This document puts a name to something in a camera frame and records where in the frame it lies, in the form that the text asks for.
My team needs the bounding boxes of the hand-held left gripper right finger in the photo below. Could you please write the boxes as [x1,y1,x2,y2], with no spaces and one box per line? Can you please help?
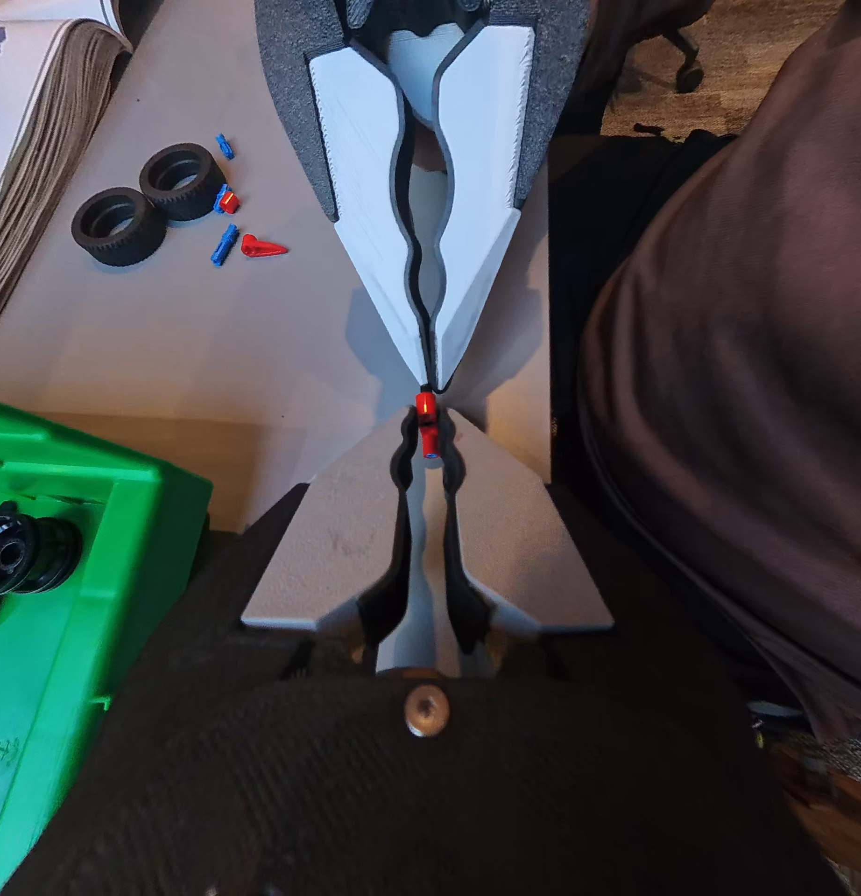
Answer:
[436,409,615,674]

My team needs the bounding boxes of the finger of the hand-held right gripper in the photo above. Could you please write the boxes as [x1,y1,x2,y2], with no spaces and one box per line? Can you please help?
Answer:
[308,42,431,386]
[429,23,538,392]

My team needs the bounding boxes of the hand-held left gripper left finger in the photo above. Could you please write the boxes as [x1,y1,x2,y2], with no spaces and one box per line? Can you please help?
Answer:
[241,407,419,674]

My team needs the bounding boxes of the green plastic bin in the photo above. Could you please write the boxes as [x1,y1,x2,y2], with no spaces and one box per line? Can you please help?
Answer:
[0,398,213,893]

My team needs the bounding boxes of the grey desk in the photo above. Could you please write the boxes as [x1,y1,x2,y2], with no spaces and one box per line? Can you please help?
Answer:
[0,0,552,680]

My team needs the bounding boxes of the person's black pants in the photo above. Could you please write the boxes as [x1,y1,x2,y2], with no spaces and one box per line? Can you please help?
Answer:
[548,133,738,491]

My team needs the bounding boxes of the black rubber toy tire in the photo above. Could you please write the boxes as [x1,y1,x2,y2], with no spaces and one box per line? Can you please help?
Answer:
[139,143,229,222]
[71,186,169,267]

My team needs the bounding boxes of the black office chair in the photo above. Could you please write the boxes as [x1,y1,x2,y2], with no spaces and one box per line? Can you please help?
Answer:
[613,0,706,96]

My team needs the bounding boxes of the open instruction booklet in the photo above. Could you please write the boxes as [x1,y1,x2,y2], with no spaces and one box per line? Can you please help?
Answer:
[0,0,134,344]

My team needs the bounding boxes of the person's brown sweater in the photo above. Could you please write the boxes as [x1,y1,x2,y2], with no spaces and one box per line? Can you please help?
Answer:
[581,0,861,743]

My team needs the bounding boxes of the black wheel rim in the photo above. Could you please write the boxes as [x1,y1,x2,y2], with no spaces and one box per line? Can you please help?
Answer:
[0,514,84,596]

